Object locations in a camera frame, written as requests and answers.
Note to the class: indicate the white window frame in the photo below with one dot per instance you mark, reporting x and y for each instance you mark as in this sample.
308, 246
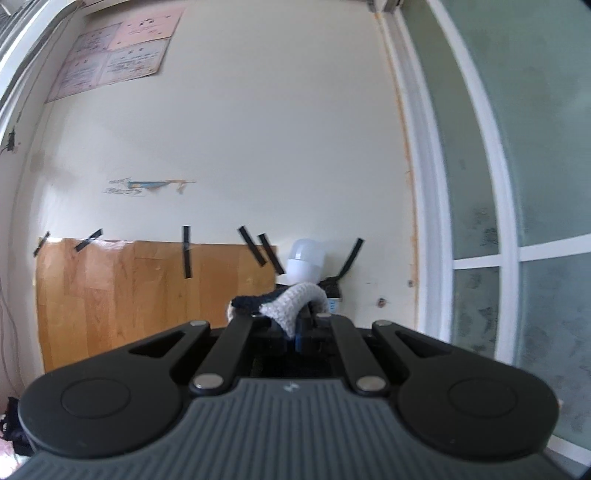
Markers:
18, 50

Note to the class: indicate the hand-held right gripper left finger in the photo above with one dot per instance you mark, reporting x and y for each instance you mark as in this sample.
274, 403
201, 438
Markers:
240, 344

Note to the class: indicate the wood pattern sheet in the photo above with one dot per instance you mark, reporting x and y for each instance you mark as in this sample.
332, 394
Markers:
138, 300

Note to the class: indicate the navy white green striped sweater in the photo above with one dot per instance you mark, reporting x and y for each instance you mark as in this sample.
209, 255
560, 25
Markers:
295, 307

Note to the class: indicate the white light bulb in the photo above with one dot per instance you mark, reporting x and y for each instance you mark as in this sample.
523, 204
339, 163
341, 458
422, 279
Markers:
304, 265

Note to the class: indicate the white framed glass door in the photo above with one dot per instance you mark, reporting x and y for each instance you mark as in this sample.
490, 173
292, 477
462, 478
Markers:
498, 184

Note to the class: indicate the pink printed blanket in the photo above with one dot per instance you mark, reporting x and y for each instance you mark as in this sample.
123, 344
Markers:
7, 450

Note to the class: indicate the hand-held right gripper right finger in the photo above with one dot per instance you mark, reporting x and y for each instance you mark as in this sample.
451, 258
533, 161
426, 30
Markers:
344, 350

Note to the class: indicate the pink wall poster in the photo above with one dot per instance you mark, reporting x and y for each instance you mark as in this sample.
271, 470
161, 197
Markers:
120, 50

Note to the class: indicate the dark cloth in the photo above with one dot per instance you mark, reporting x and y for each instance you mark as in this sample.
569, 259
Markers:
11, 424

